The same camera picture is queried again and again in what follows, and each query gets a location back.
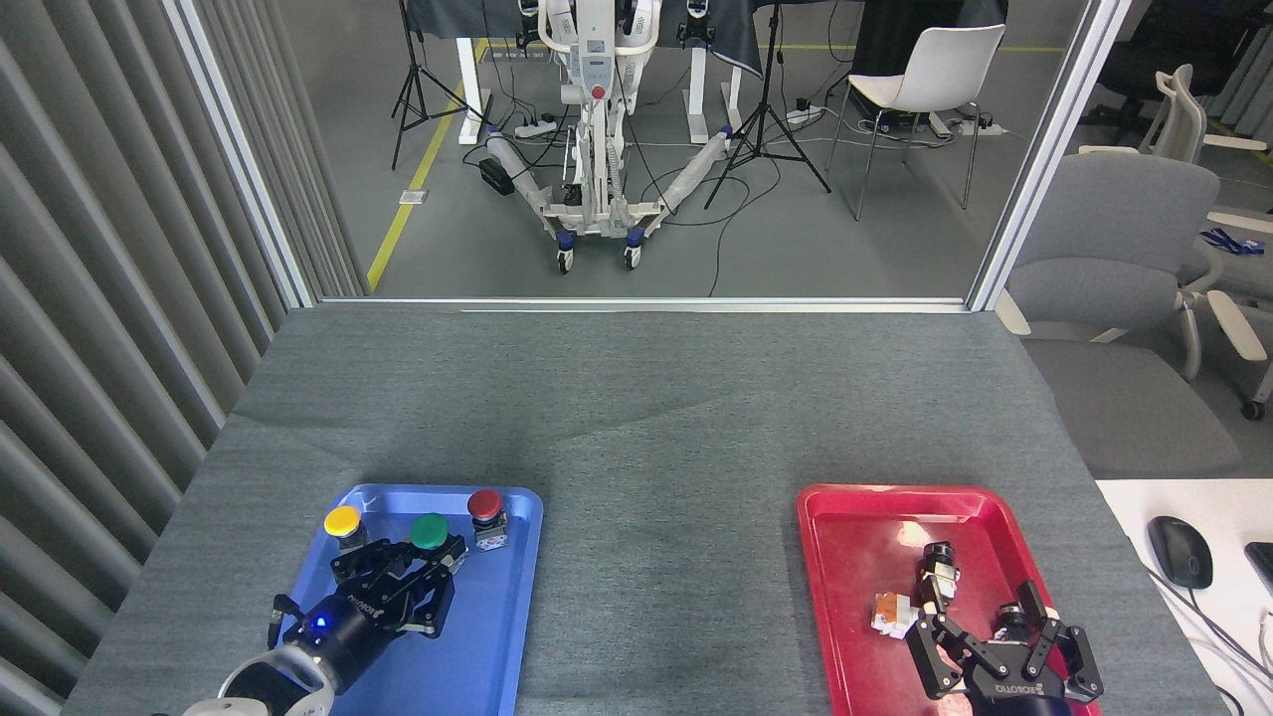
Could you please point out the white desk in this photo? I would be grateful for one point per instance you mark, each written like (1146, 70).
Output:
(1134, 517)

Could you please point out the white power strip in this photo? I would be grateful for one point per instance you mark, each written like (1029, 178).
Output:
(804, 113)
(980, 126)
(535, 127)

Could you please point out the white plastic chair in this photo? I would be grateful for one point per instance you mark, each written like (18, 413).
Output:
(940, 70)

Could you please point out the white desk leg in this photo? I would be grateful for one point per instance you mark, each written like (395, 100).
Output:
(469, 89)
(698, 94)

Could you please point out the black computer mouse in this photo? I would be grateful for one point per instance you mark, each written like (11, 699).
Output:
(1181, 550)

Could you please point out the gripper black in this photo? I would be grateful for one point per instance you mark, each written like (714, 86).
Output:
(1024, 691)
(363, 622)

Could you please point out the yellow push button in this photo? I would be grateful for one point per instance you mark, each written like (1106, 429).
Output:
(343, 520)

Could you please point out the red push button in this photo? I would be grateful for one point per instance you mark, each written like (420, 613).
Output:
(484, 504)

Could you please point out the black power adapter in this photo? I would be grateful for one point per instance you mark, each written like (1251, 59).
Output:
(495, 176)

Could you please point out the black tripod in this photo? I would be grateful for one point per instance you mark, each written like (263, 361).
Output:
(764, 109)
(410, 89)

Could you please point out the blue plastic tray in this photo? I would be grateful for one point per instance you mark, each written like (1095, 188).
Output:
(487, 636)

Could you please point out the black flat device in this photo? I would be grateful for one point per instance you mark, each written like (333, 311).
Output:
(1263, 565)

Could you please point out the grey office chair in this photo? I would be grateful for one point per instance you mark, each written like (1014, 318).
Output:
(1104, 249)

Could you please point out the white stand on wheels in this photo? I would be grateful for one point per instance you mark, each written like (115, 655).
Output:
(595, 60)

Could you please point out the silver frame crossbar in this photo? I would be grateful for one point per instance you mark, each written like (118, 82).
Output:
(646, 303)

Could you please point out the red plastic tray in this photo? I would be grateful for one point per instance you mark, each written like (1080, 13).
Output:
(855, 567)

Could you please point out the grey floor plate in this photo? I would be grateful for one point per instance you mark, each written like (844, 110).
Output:
(413, 197)

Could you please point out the white armrest office chair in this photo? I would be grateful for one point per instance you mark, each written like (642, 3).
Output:
(1233, 323)

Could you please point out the robot arm white joint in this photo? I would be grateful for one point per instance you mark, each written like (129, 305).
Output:
(269, 686)

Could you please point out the green push button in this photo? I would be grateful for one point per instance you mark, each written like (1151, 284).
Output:
(430, 532)

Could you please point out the black selector switch white base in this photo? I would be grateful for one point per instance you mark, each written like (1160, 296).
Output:
(940, 572)

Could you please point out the silver frame post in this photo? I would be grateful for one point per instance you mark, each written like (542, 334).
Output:
(1044, 149)
(234, 149)

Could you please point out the black table cloth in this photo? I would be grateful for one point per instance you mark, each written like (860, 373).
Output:
(736, 35)

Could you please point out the black switch orange base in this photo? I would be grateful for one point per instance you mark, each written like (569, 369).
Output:
(1012, 619)

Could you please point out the white orange switch block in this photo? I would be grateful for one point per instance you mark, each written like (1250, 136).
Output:
(892, 614)

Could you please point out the black office chair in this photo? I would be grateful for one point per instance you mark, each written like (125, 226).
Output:
(1144, 50)

